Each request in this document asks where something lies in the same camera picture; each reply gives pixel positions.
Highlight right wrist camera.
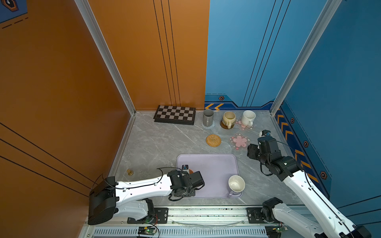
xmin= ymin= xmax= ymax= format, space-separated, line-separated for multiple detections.
xmin=260 ymin=130 xmax=271 ymax=137

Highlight pink flower coaster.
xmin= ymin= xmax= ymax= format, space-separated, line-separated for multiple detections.
xmin=235 ymin=120 xmax=254 ymax=131
xmin=229 ymin=133 xmax=251 ymax=150

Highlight small gold object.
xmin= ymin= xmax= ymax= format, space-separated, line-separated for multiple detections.
xmin=127 ymin=169 xmax=134 ymax=176

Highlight white ceramic mug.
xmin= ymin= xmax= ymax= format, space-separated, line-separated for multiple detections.
xmin=241 ymin=110 xmax=256 ymax=127

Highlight light blue woven coaster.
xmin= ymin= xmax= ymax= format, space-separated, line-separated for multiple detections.
xmin=202 ymin=124 xmax=215 ymax=130

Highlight aluminium frame post left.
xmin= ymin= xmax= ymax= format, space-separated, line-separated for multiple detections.
xmin=74 ymin=0 xmax=137 ymax=116

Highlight aluminium frame post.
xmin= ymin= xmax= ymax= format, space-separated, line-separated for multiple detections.
xmin=270 ymin=0 xmax=342 ymax=116
xmin=74 ymin=0 xmax=137 ymax=116

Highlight aluminium frame post right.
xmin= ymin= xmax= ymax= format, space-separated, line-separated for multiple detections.
xmin=270 ymin=0 xmax=342 ymax=116

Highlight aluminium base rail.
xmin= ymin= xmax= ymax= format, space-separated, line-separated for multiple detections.
xmin=80 ymin=205 xmax=307 ymax=238

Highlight tan rattan round coaster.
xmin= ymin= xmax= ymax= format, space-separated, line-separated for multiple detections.
xmin=205 ymin=134 xmax=222 ymax=147

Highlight lavender plastic tray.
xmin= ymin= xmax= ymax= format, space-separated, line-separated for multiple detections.
xmin=177 ymin=154 xmax=239 ymax=198

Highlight grey metal cup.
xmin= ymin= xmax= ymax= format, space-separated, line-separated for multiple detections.
xmin=202 ymin=109 xmax=214 ymax=127

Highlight yellow ceramic mug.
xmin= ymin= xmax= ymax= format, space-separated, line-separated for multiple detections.
xmin=222 ymin=111 xmax=236 ymax=128

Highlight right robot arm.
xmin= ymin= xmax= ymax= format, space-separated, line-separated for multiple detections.
xmin=247 ymin=130 xmax=372 ymax=238

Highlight brown wooden round coaster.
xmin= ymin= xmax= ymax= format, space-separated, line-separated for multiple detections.
xmin=220 ymin=120 xmax=234 ymax=130

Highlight white lavender mug lower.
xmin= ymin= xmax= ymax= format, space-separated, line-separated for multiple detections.
xmin=228 ymin=175 xmax=246 ymax=198

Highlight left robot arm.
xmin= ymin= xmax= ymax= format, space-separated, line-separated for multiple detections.
xmin=87 ymin=167 xmax=205 ymax=225

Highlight folded chessboard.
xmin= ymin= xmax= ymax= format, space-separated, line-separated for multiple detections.
xmin=153 ymin=105 xmax=196 ymax=125

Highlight green circuit board left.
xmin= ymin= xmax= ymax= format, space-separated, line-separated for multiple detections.
xmin=138 ymin=226 xmax=157 ymax=237

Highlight circuit board right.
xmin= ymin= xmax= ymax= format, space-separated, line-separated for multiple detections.
xmin=265 ymin=226 xmax=288 ymax=238

